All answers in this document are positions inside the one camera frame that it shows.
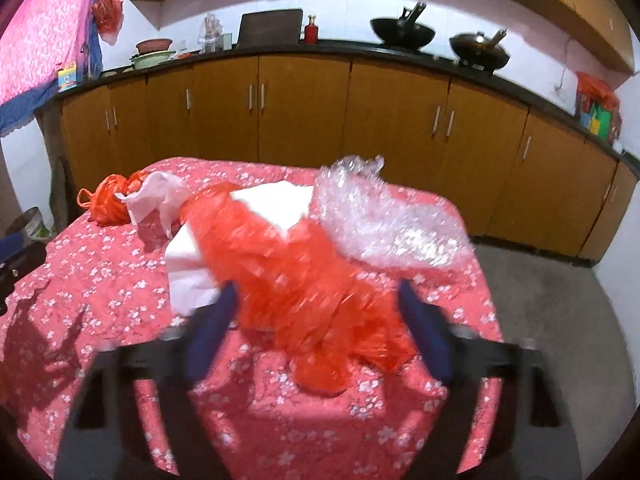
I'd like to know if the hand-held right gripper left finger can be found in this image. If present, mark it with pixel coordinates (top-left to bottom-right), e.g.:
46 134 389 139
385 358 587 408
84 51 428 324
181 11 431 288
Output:
52 282 240 480

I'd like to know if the red floral tablecloth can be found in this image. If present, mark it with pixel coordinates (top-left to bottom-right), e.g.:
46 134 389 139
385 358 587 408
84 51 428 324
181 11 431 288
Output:
0 156 506 480

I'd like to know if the row of lower wooden cabinets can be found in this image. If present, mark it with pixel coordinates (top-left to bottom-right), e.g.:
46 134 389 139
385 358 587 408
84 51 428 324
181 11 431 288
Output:
42 54 640 263

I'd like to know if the colourful small box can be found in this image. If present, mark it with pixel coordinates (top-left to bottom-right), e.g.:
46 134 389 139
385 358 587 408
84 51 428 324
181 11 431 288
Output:
56 62 79 93

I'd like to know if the utensil holder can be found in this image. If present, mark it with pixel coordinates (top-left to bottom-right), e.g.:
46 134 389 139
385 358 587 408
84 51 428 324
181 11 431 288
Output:
199 12 233 53

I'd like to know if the white power cable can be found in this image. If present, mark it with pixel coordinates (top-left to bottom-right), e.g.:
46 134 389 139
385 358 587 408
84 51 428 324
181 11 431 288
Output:
557 35 573 90

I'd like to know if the clear bubble wrap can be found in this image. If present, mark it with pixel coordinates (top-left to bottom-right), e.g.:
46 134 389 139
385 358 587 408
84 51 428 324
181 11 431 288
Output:
314 156 473 271

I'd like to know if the dark cutting board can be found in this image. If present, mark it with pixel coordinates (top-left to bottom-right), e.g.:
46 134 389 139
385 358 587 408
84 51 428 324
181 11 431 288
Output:
236 8 304 50

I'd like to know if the pink floral blue-edged curtain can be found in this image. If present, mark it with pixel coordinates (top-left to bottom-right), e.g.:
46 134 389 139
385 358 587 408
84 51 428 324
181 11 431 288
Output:
0 0 112 133

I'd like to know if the red basin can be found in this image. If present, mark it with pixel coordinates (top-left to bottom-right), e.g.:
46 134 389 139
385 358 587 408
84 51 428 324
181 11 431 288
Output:
135 38 173 55

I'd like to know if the green basin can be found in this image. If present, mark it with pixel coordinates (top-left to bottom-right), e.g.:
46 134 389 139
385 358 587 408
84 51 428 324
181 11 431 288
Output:
131 50 176 70

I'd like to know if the small orange plastic bag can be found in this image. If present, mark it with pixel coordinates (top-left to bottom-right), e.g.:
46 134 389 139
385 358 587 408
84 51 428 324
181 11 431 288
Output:
77 172 146 226

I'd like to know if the black wok with lid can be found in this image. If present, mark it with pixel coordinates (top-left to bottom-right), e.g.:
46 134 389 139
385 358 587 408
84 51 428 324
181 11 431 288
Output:
449 29 511 72

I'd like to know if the black kitchen countertop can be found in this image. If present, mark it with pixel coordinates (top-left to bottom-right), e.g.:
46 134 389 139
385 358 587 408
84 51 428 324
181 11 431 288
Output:
60 39 640 176

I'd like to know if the large red plastic bag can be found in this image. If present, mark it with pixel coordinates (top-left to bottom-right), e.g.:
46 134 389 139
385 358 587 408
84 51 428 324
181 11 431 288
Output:
180 185 416 396

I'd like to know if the red plastic bag over containers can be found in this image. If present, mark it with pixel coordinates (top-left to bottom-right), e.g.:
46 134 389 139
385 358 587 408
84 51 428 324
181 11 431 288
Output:
576 71 621 111

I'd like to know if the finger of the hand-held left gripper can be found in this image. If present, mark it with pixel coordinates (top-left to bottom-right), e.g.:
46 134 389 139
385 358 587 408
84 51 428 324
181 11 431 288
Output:
0 245 47 286
0 232 27 263

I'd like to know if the metal bucket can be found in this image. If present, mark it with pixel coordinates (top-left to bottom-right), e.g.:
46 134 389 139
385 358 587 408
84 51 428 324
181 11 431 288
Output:
10 206 53 243

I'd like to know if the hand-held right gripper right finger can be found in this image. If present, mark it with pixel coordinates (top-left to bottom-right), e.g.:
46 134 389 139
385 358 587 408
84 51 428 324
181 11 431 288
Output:
397 279 583 480

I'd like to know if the green container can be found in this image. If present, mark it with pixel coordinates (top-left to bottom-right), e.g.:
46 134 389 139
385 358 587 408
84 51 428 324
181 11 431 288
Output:
590 105 613 136

